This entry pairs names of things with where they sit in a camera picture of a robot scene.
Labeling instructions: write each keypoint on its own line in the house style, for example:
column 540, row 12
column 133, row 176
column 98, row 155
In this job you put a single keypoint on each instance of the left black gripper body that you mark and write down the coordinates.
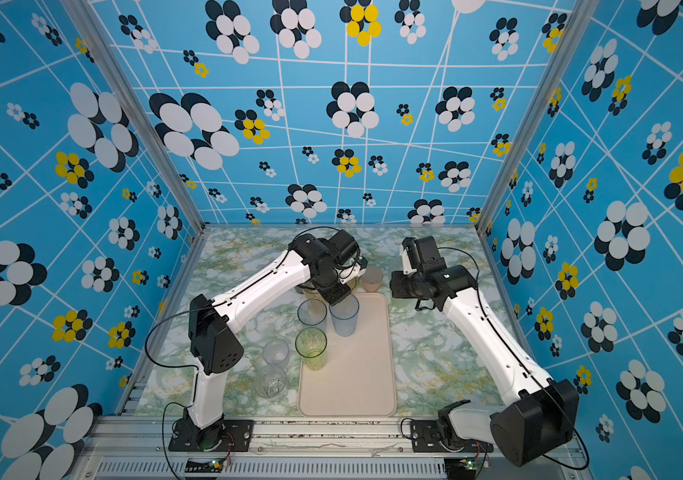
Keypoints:
column 334, row 288

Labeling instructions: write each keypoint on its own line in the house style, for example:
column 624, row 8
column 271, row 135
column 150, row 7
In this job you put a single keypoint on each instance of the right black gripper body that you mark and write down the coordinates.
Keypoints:
column 407, row 286

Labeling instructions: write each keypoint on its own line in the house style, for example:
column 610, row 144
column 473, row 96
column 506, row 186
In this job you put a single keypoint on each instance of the small pink frosted glass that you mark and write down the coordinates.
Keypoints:
column 372, row 279

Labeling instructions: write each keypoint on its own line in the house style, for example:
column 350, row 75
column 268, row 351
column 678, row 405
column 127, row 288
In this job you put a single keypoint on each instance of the blue clear faceted glass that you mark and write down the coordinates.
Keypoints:
column 313, row 313

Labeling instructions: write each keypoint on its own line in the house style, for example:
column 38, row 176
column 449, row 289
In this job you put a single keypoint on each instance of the blue frosted tall glass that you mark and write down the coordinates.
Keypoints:
column 344, row 315

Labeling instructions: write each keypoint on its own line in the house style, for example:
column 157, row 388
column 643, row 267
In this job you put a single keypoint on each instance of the green clear glass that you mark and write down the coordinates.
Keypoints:
column 311, row 345

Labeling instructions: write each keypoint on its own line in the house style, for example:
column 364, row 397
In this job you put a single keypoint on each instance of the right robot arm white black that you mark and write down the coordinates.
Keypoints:
column 540, row 414

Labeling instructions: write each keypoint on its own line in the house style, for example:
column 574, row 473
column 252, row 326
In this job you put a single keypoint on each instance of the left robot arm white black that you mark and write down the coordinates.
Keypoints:
column 213, row 327

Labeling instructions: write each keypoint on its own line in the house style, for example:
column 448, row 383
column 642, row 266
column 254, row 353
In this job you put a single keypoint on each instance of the beige plastic tray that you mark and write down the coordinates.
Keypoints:
column 357, row 379

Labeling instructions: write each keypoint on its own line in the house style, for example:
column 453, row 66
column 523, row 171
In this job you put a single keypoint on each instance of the small clear glass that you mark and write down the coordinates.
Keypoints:
column 276, row 352

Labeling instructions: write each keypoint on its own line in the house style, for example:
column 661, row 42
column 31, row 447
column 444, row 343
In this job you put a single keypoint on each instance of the large clear glass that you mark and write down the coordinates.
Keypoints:
column 270, row 381

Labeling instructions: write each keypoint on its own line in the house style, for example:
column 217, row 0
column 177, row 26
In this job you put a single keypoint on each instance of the right green circuit board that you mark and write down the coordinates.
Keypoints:
column 463, row 468

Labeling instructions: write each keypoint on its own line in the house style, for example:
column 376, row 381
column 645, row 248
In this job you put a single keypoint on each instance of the green circuit board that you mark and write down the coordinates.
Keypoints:
column 206, row 466
column 463, row 468

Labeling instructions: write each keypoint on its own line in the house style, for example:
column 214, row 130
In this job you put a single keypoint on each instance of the left green circuit board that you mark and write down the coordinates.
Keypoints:
column 206, row 466

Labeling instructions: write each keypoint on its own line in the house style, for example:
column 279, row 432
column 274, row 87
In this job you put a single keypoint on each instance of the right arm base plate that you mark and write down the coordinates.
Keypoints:
column 435, row 436

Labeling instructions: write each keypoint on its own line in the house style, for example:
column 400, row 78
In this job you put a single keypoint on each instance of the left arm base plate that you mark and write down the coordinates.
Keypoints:
column 222, row 436

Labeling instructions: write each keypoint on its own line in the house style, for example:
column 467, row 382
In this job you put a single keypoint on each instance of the aluminium front rail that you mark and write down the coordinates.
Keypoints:
column 299, row 448

